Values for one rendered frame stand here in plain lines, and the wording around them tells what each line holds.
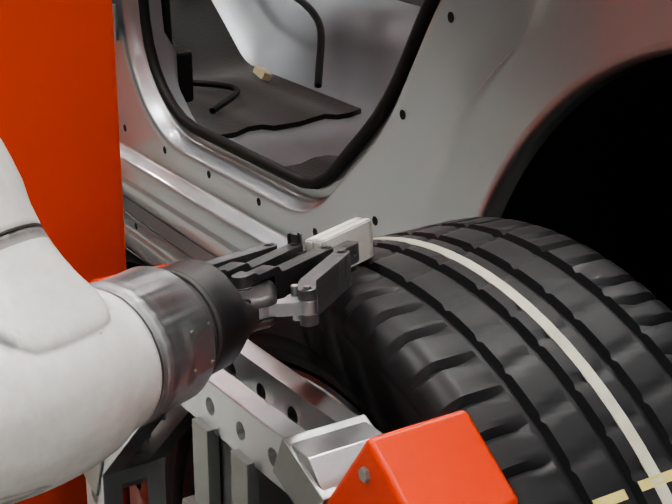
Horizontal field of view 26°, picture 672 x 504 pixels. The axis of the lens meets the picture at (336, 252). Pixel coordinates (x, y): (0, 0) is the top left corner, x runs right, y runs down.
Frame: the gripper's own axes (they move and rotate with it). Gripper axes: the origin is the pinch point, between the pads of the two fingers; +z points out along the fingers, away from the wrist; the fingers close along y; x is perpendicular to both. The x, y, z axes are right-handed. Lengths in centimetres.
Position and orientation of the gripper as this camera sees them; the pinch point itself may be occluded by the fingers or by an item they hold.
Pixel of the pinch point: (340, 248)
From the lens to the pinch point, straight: 107.1
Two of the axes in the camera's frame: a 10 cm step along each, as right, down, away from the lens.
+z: 5.4, -2.6, 8.0
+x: -0.7, -9.6, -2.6
